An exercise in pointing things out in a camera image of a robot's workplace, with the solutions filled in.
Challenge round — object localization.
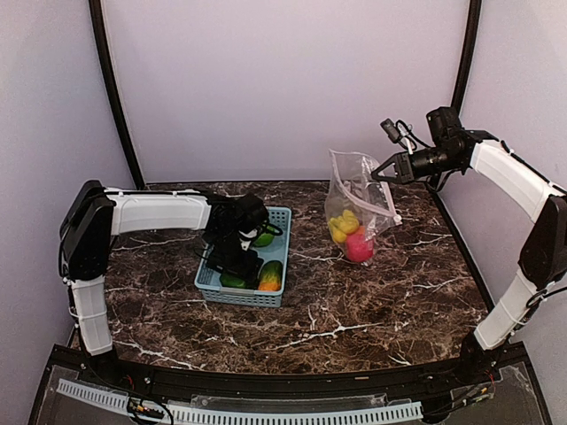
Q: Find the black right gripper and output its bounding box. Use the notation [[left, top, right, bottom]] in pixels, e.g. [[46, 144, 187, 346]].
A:
[[371, 143, 462, 184]]

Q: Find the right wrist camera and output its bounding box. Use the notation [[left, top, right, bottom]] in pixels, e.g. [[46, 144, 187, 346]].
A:
[[426, 106, 462, 145]]

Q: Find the clear zip top bag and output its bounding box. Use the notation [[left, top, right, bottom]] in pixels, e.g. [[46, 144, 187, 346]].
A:
[[323, 149, 403, 267]]

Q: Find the black frame post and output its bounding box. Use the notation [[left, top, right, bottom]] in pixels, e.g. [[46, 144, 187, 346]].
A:
[[451, 0, 482, 114], [88, 0, 146, 189]]

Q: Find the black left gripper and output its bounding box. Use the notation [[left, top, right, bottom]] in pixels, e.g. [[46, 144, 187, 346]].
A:
[[206, 230, 265, 284]]

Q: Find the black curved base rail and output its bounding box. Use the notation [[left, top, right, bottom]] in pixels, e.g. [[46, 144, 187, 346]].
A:
[[48, 343, 546, 417]]

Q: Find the light blue plastic basket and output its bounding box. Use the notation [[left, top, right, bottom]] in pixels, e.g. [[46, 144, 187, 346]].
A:
[[194, 206, 291, 307]]

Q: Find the green toy watermelon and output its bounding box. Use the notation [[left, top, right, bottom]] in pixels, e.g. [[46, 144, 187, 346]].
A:
[[252, 233, 275, 248]]

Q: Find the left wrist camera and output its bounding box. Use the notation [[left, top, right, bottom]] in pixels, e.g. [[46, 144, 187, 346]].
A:
[[235, 193, 269, 234]]

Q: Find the white slotted cable duct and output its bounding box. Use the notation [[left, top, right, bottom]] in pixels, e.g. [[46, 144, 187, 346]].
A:
[[57, 379, 423, 424]]

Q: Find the black left frame post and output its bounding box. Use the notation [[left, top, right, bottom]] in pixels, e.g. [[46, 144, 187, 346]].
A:
[[88, 0, 146, 189]]

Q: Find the yellow toy banana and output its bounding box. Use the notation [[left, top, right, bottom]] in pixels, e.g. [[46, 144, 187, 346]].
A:
[[329, 217, 347, 243], [335, 210, 360, 235]]

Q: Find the red toy apple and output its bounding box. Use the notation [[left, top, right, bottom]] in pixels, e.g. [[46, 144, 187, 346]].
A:
[[346, 234, 374, 263]]

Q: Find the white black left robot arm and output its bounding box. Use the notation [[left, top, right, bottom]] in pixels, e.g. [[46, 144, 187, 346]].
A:
[[58, 180, 268, 386]]

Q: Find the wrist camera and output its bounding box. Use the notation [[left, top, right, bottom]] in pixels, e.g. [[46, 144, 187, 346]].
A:
[[235, 193, 269, 234], [426, 106, 462, 145]]

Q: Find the green orange toy mango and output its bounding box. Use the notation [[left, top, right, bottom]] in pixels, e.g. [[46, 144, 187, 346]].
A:
[[258, 260, 284, 291]]

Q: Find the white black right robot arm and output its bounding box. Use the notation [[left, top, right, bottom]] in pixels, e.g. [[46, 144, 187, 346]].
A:
[[371, 120, 566, 351]]

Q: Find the black right frame post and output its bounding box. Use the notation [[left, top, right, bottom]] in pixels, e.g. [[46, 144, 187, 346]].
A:
[[451, 0, 482, 114]]

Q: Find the green toy bell pepper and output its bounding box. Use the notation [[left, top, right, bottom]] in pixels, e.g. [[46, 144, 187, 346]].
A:
[[220, 274, 248, 289]]

